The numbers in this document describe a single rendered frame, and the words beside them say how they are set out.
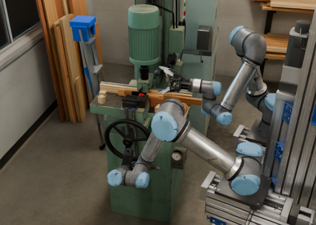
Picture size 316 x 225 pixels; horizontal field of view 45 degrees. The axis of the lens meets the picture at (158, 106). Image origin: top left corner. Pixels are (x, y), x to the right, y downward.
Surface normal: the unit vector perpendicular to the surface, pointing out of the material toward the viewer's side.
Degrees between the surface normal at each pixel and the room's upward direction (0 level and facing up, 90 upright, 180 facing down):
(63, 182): 0
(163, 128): 86
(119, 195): 90
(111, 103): 0
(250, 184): 94
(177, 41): 90
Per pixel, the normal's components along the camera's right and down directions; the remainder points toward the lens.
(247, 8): -0.23, 0.50
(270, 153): -0.47, 0.45
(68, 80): 0.97, 0.10
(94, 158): 0.00, -0.85
